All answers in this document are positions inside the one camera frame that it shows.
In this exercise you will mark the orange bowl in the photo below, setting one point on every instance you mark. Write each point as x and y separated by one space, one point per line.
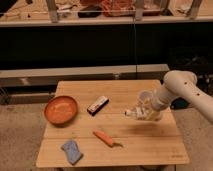
61 110

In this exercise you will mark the teal object on floor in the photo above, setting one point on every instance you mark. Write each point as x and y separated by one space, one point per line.
179 103

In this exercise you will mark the small white bottle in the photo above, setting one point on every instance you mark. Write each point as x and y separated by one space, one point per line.
130 112

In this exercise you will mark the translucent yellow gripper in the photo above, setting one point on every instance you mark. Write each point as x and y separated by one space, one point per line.
144 111

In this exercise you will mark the orange carrot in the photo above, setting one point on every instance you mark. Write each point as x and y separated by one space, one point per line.
106 139

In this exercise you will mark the white plastic cup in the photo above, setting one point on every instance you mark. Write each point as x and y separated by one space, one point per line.
145 97

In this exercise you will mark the red object on shelf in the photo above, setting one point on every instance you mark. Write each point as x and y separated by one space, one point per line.
117 8

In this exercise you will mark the wooden folding table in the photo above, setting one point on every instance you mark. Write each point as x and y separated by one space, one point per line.
143 143

